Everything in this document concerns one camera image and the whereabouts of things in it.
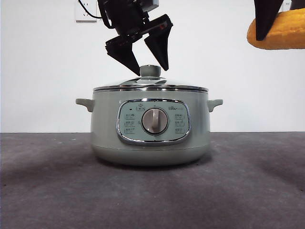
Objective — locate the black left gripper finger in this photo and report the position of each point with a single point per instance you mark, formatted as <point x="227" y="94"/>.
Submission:
<point x="124" y="55"/>
<point x="159" y="45"/>

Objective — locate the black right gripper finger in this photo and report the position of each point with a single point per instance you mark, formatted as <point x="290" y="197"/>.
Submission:
<point x="265" y="16"/>

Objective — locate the yellow corn cob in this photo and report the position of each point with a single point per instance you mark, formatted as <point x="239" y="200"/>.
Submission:
<point x="286" y="31"/>

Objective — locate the glass lid with green knob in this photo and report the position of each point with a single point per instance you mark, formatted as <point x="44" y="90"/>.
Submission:
<point x="150" y="71"/>

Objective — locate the sage green electric pot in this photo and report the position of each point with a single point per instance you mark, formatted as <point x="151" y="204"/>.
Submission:
<point x="107" y="133"/>

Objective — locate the white wall socket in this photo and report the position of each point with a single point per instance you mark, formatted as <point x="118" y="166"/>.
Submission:
<point x="80" y="18"/>
<point x="287" y="6"/>

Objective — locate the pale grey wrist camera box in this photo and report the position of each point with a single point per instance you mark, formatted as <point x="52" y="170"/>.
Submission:
<point x="152" y="4"/>

